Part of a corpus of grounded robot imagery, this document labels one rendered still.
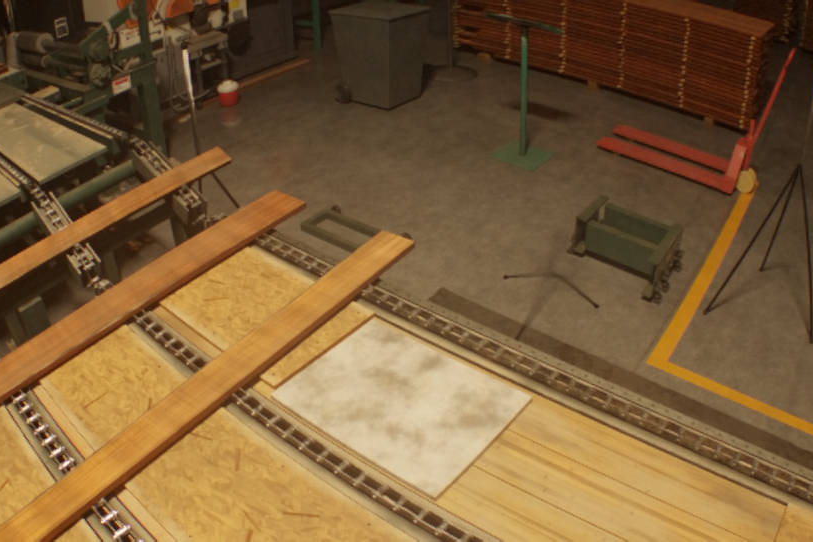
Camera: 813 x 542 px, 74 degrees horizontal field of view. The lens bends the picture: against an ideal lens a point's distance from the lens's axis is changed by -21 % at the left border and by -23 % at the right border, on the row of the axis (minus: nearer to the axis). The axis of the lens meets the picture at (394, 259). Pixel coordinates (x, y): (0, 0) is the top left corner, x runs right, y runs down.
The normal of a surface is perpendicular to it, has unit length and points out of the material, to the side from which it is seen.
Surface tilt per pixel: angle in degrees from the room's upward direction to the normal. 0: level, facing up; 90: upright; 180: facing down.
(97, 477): 0
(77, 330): 0
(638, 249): 90
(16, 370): 0
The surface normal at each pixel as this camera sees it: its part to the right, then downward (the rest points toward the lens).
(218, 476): -0.04, -0.83
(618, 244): -0.64, 0.44
